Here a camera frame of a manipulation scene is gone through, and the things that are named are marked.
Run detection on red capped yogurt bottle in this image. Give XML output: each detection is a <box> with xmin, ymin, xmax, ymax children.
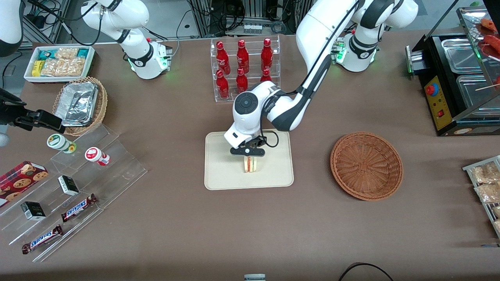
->
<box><xmin>85</xmin><ymin>147</ymin><xmax>111</xmax><ymax>167</ymax></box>

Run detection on triangular sandwich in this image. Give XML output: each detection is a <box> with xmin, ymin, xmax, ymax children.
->
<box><xmin>243</xmin><ymin>156</ymin><xmax>259</xmax><ymax>174</ymax></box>

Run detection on black looped cable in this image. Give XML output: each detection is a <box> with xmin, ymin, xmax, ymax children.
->
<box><xmin>338</xmin><ymin>262</ymin><xmax>395</xmax><ymax>281</ymax></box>

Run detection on light tan wicker basket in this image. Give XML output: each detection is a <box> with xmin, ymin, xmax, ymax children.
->
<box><xmin>52</xmin><ymin>76</ymin><xmax>108</xmax><ymax>137</ymax></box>

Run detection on red plaid cookie box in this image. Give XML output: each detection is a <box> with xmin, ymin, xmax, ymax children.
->
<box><xmin>0</xmin><ymin>161</ymin><xmax>49</xmax><ymax>208</ymax></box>

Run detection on clear bag of cookies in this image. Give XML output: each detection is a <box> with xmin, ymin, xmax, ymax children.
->
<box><xmin>40</xmin><ymin>57</ymin><xmax>86</xmax><ymax>77</ymax></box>
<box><xmin>54</xmin><ymin>47</ymin><xmax>79</xmax><ymax>60</ymax></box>

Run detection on green capped yogurt bottle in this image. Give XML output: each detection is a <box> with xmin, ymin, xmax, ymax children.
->
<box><xmin>47</xmin><ymin>133</ymin><xmax>77</xmax><ymax>154</ymax></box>

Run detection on black hot food warmer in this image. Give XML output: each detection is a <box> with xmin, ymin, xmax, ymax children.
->
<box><xmin>405</xmin><ymin>0</ymin><xmax>500</xmax><ymax>137</ymax></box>

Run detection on clear acrylic stepped stand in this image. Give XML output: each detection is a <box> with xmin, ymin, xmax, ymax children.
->
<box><xmin>0</xmin><ymin>124</ymin><xmax>148</xmax><ymax>263</ymax></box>

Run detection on tray of packaged pastries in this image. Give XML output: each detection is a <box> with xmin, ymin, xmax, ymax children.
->
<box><xmin>462</xmin><ymin>155</ymin><xmax>500</xmax><ymax>239</ymax></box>

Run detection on clear acrylic bottle rack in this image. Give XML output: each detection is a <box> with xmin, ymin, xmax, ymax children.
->
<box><xmin>210</xmin><ymin>35</ymin><xmax>281</xmax><ymax>103</ymax></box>

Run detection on cream rectangular serving tray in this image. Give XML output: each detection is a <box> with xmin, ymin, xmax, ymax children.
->
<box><xmin>204</xmin><ymin>128</ymin><xmax>294</xmax><ymax>191</ymax></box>

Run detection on brown Snickers bar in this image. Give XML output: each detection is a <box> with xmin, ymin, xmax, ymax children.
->
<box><xmin>21</xmin><ymin>224</ymin><xmax>64</xmax><ymax>255</ymax></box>
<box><xmin>61</xmin><ymin>194</ymin><xmax>98</xmax><ymax>223</ymax></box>

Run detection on aluminium foil tray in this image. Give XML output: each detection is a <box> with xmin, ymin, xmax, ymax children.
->
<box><xmin>54</xmin><ymin>82</ymin><xmax>98</xmax><ymax>128</ymax></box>

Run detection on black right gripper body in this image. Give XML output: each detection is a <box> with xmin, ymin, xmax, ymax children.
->
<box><xmin>0</xmin><ymin>89</ymin><xmax>26</xmax><ymax>126</ymax></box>

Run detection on aluminium profile frame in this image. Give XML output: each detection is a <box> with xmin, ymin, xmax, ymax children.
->
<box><xmin>187</xmin><ymin>0</ymin><xmax>315</xmax><ymax>38</ymax></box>

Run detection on brown round wicker basket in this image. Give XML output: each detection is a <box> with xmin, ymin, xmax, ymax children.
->
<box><xmin>330</xmin><ymin>132</ymin><xmax>404</xmax><ymax>201</ymax></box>

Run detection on white rectangular snack bin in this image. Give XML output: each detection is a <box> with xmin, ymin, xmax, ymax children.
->
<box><xmin>23</xmin><ymin>45</ymin><xmax>96</xmax><ymax>84</ymax></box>

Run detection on small black carton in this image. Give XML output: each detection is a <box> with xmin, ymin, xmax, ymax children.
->
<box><xmin>20</xmin><ymin>201</ymin><xmax>46</xmax><ymax>221</ymax></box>
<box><xmin>58</xmin><ymin>175</ymin><xmax>80</xmax><ymax>196</ymax></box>

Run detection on stainless steel warmer pan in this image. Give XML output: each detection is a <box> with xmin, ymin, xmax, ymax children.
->
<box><xmin>456</xmin><ymin>74</ymin><xmax>500</xmax><ymax>108</ymax></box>
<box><xmin>441</xmin><ymin>38</ymin><xmax>486</xmax><ymax>75</ymax></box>

